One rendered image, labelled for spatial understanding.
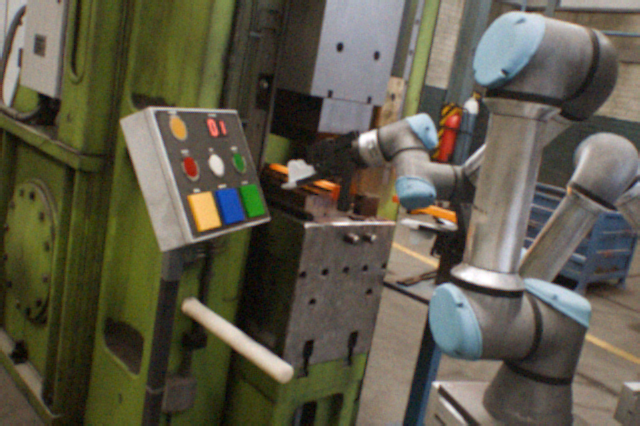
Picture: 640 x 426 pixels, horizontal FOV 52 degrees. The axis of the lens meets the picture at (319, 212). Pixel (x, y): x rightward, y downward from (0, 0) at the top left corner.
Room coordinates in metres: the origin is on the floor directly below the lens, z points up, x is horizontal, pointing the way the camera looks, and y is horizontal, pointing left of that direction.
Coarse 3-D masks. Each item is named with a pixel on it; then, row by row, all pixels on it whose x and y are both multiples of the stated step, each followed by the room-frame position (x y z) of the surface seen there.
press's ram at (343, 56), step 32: (320, 0) 1.81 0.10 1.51; (352, 0) 1.85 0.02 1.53; (384, 0) 1.94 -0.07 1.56; (288, 32) 1.89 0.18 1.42; (320, 32) 1.79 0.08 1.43; (352, 32) 1.87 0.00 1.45; (384, 32) 1.95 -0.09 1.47; (288, 64) 1.87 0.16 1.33; (320, 64) 1.80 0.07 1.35; (352, 64) 1.88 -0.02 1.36; (384, 64) 1.97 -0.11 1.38; (352, 96) 1.90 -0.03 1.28; (384, 96) 1.99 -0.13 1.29
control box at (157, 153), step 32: (128, 128) 1.29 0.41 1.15; (160, 128) 1.28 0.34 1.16; (192, 128) 1.39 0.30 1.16; (224, 128) 1.51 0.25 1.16; (160, 160) 1.26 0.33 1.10; (224, 160) 1.45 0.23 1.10; (160, 192) 1.26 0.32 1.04; (192, 192) 1.29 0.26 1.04; (160, 224) 1.26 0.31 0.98; (192, 224) 1.25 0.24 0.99; (256, 224) 1.54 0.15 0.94
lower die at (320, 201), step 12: (264, 168) 2.13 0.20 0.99; (264, 180) 1.97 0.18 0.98; (276, 180) 1.99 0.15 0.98; (288, 180) 1.98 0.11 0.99; (264, 192) 1.96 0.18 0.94; (276, 192) 1.92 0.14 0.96; (288, 192) 1.88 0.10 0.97; (300, 192) 1.87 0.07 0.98; (312, 192) 1.87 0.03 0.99; (324, 192) 1.88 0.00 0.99; (300, 204) 1.84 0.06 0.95; (312, 204) 1.84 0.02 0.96; (324, 204) 1.88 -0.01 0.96; (336, 216) 1.92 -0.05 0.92
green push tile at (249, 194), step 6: (240, 186) 1.46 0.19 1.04; (246, 186) 1.49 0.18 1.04; (252, 186) 1.51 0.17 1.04; (240, 192) 1.46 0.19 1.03; (246, 192) 1.47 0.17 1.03; (252, 192) 1.50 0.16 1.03; (246, 198) 1.46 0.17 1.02; (252, 198) 1.49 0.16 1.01; (258, 198) 1.51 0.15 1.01; (246, 204) 1.45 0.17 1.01; (252, 204) 1.48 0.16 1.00; (258, 204) 1.50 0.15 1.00; (246, 210) 1.45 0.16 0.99; (252, 210) 1.47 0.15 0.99; (258, 210) 1.49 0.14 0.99; (246, 216) 1.45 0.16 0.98; (252, 216) 1.46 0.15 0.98
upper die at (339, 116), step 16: (288, 96) 1.93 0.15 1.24; (304, 96) 1.88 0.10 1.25; (320, 96) 1.84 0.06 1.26; (272, 112) 1.98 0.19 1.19; (288, 112) 1.92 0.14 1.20; (304, 112) 1.87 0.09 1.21; (320, 112) 1.83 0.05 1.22; (336, 112) 1.86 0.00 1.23; (352, 112) 1.91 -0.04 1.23; (368, 112) 1.95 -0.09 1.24; (320, 128) 1.83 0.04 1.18; (336, 128) 1.87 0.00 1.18; (352, 128) 1.91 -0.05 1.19; (368, 128) 1.96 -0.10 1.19
